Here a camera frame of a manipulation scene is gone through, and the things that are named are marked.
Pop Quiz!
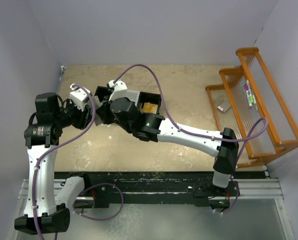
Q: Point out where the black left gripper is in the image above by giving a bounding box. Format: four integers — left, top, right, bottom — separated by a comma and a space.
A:
54, 97, 94, 130

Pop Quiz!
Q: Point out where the green marker pen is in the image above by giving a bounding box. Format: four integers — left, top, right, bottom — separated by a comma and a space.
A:
248, 93, 258, 111

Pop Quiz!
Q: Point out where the black bin with gold cards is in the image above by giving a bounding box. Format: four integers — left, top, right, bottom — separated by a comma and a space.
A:
139, 91, 162, 115

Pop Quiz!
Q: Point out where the gold cards stack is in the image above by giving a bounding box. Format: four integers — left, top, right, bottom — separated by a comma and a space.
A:
140, 102, 158, 114

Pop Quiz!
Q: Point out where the pink marker pen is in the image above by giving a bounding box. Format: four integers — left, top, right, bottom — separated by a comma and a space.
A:
244, 80, 251, 99

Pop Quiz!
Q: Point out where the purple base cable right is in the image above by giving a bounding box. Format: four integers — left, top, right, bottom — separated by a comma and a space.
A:
210, 179, 241, 216

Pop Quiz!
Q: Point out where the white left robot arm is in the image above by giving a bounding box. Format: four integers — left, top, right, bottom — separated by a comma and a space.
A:
14, 89, 96, 237

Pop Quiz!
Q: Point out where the orange wooden rack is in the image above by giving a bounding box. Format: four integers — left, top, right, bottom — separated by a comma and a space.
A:
205, 47, 298, 168

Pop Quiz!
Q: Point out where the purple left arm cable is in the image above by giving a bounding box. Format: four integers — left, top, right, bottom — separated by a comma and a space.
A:
32, 84, 97, 240

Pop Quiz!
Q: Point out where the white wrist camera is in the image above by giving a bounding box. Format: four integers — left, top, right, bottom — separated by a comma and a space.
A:
69, 84, 89, 112
107, 79, 128, 101

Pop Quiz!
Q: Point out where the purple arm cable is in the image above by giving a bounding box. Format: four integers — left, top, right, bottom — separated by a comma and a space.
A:
32, 84, 97, 240
113, 64, 268, 161

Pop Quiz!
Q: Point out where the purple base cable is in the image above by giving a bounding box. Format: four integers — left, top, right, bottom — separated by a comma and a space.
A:
72, 182, 125, 221
210, 179, 241, 216

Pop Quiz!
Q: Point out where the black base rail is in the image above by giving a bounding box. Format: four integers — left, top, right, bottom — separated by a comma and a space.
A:
55, 171, 240, 209

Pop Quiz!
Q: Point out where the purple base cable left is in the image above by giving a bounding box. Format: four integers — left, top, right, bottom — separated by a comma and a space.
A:
72, 182, 125, 221

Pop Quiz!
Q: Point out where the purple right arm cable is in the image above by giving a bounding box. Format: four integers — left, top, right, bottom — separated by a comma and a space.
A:
113, 64, 268, 161

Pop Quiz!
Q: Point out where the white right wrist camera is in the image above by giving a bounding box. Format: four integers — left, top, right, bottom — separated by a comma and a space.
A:
107, 79, 128, 101

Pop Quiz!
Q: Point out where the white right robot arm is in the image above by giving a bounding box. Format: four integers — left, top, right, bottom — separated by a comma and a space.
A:
96, 97, 239, 196

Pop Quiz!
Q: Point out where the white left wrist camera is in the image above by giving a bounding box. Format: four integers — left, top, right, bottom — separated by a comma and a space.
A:
69, 84, 89, 112

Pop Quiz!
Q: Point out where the grey card holder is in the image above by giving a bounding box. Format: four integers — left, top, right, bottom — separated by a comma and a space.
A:
94, 118, 103, 126

